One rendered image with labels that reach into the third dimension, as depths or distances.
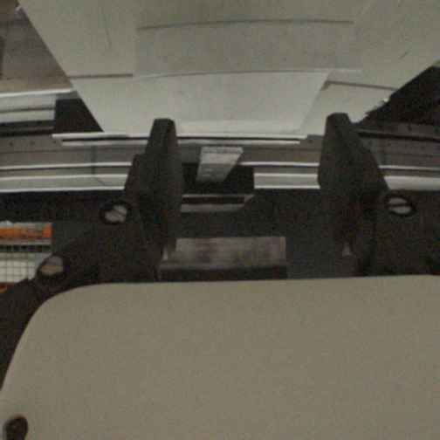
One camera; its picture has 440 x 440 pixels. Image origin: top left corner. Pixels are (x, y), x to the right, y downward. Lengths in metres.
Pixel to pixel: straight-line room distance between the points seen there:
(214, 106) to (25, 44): 0.17
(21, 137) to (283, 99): 0.44
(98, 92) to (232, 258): 0.16
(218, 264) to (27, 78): 0.21
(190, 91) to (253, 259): 0.14
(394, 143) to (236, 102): 0.44
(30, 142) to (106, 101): 0.36
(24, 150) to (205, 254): 0.37
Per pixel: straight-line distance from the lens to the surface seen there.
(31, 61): 0.30
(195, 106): 0.22
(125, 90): 0.20
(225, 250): 0.27
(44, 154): 0.55
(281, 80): 0.19
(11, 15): 0.32
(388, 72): 0.20
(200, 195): 0.45
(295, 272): 0.82
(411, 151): 0.64
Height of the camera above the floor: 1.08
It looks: 4 degrees down
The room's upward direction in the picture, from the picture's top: 179 degrees clockwise
